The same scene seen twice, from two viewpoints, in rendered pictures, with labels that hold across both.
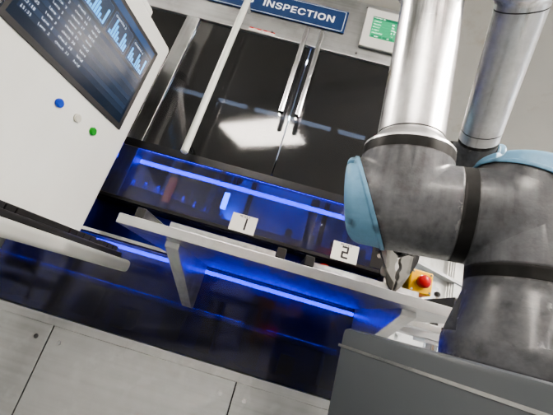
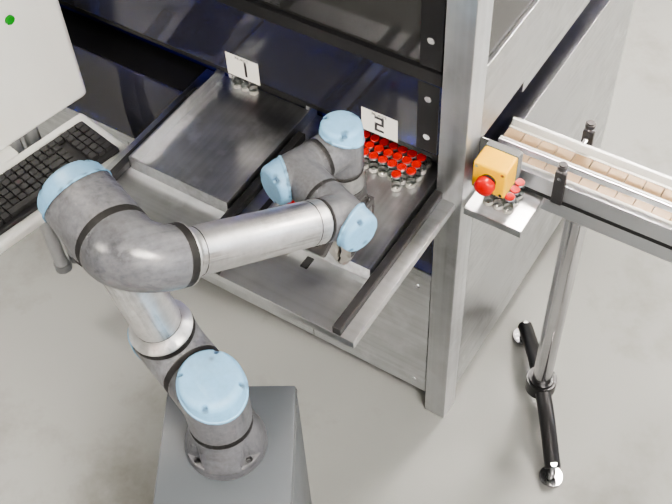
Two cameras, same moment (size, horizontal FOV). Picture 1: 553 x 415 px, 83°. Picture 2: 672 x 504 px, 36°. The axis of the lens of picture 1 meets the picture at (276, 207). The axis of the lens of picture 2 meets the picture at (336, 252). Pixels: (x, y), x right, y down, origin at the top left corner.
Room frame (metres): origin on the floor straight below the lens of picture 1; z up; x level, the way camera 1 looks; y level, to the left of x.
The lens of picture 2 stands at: (-0.35, -0.96, 2.51)
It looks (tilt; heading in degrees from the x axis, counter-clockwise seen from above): 51 degrees down; 32
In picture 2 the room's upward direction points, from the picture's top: 4 degrees counter-clockwise
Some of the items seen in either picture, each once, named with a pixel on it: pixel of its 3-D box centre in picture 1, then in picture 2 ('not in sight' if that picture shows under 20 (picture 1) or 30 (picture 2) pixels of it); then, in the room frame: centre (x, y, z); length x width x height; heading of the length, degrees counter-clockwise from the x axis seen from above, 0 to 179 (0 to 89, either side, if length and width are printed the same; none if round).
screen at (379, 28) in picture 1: (388, 32); not in sight; (0.98, -0.24, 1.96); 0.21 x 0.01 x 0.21; 87
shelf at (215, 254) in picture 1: (284, 279); (272, 193); (0.83, -0.07, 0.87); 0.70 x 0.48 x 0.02; 87
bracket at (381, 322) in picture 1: (374, 337); not in sight; (0.81, -0.32, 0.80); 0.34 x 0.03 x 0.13; 177
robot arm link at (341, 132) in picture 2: not in sight; (340, 145); (0.73, -0.31, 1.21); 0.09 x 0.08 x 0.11; 157
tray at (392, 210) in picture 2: (343, 288); (357, 193); (0.89, -0.25, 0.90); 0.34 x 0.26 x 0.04; 178
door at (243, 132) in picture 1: (233, 92); not in sight; (1.02, 0.28, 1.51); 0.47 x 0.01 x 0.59; 87
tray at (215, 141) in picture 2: (228, 255); (225, 135); (0.91, 0.09, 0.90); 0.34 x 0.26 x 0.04; 177
